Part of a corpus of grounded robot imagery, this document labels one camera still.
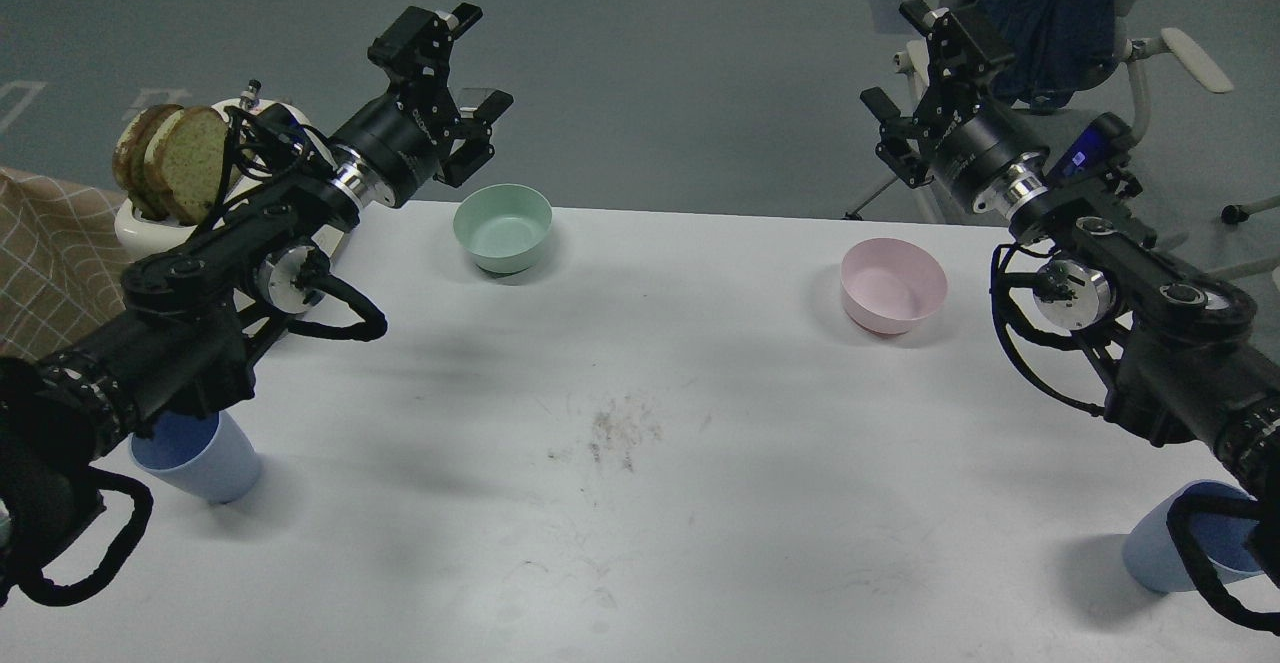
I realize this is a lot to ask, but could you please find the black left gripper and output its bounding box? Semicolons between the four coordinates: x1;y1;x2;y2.
332;3;515;209

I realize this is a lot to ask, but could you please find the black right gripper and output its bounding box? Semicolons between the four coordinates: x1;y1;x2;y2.
860;0;1050;218

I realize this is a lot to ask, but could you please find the blue cup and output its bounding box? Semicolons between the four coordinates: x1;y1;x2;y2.
1123;480;1267;594
128;411;262;504

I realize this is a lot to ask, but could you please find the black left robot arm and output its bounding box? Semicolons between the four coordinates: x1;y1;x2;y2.
1;3;513;607

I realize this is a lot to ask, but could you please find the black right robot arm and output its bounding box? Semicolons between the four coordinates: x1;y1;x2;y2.
860;0;1277;634

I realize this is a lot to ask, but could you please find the grey office chair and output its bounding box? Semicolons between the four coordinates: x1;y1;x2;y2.
845;0;1280;289

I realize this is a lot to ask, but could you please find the green bowl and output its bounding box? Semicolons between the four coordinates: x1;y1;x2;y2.
452;183;554;275

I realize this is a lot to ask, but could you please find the dark blue jacket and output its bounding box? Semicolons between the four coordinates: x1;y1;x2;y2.
975;0;1137;111

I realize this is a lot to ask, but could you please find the pink bowl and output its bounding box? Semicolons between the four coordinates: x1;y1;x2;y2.
838;236;950;337

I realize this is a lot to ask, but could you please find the front bread slice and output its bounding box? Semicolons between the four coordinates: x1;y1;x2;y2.
142;106;229;227

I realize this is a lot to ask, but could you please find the bread slice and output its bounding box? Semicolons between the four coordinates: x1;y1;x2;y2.
142;106;229;227
111;102;184;221

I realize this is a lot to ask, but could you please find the back bread slice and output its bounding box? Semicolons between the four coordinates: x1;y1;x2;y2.
111;102;184;221

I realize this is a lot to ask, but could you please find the cream toaster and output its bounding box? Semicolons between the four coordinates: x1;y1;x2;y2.
114;97;347;312

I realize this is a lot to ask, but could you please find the beige checkered cloth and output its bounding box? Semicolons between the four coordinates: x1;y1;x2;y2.
1;166;129;361

